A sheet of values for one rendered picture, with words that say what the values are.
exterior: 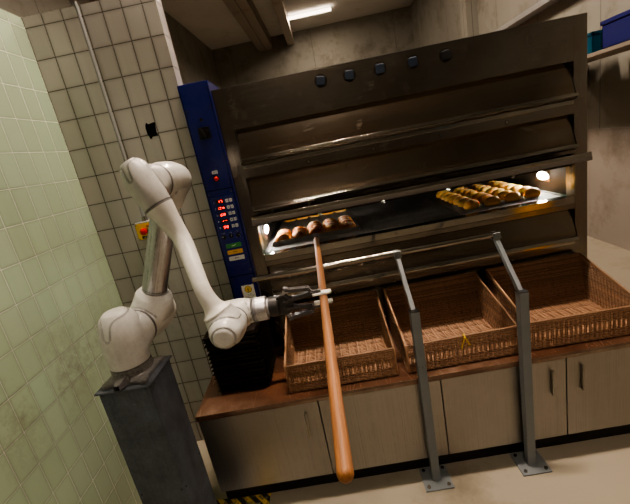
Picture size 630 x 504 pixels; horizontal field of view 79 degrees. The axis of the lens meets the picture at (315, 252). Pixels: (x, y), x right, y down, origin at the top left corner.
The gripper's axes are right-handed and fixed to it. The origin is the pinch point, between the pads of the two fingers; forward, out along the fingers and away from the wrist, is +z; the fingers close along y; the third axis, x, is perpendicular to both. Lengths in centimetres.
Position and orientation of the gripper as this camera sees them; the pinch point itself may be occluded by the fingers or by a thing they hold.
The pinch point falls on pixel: (322, 297)
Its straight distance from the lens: 141.4
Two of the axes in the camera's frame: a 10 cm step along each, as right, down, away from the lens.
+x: 0.3, 2.6, -9.6
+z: 9.8, -1.8, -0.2
